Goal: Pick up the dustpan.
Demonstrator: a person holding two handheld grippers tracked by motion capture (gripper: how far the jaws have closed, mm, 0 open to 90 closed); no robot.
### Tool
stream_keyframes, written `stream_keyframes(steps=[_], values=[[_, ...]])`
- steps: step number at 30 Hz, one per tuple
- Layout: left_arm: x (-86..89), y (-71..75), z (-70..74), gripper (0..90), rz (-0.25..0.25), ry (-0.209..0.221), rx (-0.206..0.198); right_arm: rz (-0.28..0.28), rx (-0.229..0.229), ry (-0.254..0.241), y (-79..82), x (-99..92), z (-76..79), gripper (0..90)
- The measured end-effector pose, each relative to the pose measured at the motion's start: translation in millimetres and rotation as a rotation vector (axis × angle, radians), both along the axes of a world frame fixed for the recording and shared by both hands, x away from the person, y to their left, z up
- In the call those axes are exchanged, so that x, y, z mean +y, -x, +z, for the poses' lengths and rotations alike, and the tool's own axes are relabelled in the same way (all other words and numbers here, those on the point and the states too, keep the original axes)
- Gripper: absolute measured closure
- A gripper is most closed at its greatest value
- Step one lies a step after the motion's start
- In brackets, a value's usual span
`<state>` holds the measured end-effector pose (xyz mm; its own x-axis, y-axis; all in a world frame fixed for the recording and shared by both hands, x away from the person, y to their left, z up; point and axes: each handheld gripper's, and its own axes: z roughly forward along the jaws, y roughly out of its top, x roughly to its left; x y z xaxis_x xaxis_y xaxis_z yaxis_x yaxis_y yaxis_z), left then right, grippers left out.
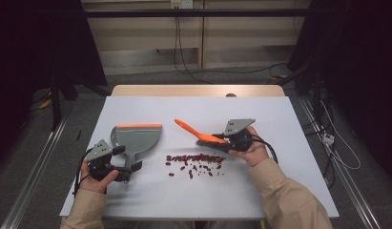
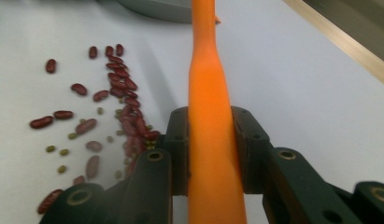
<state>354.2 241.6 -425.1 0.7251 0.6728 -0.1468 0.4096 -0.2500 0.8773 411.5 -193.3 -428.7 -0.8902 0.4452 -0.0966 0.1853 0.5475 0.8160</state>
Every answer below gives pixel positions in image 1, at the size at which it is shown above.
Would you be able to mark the person's right hand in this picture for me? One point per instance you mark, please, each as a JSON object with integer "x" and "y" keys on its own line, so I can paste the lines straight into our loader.
{"x": 255, "y": 152}

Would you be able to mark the black metal stand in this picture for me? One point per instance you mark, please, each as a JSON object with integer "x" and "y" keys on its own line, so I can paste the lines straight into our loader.
{"x": 56, "y": 101}

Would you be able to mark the small black floor item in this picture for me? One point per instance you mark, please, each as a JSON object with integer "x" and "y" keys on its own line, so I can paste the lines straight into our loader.
{"x": 79, "y": 135}

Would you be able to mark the person's left hand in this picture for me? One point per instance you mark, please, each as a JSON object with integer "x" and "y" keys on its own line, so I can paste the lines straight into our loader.
{"x": 95, "y": 186}

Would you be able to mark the dark curtain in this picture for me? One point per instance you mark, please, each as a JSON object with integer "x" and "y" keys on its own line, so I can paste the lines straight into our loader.
{"x": 359, "y": 47}
{"x": 25, "y": 47}

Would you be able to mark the white power strip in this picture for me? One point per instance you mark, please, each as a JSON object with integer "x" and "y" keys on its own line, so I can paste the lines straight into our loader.
{"x": 328, "y": 139}

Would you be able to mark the red kidney beans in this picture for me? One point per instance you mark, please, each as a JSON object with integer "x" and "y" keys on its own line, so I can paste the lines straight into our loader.
{"x": 196, "y": 158}

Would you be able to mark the grey dustpan with orange lip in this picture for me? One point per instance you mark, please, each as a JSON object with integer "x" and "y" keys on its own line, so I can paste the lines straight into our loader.
{"x": 136, "y": 140}

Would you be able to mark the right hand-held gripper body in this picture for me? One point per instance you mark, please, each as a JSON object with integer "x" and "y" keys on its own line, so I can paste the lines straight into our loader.
{"x": 238, "y": 127}

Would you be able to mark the black horizontal bar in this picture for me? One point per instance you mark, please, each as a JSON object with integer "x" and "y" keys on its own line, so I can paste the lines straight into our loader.
{"x": 196, "y": 13}

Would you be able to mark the wooden table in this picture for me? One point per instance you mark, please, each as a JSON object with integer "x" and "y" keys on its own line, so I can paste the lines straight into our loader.
{"x": 184, "y": 90}

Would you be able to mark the orange brush with grey bristles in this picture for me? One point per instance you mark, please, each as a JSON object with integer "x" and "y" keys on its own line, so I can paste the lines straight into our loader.
{"x": 196, "y": 133}

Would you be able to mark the aluminium floor rail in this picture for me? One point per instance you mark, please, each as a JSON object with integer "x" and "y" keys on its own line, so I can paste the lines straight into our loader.
{"x": 346, "y": 178}
{"x": 34, "y": 171}

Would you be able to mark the white wall socket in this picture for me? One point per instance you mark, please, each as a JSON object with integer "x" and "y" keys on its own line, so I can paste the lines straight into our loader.
{"x": 181, "y": 3}

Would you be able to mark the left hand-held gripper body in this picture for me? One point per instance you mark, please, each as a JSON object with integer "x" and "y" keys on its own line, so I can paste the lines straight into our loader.
{"x": 98, "y": 152}

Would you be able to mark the green mung beans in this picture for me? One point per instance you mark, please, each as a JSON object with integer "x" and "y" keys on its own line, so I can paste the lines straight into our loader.
{"x": 203, "y": 171}

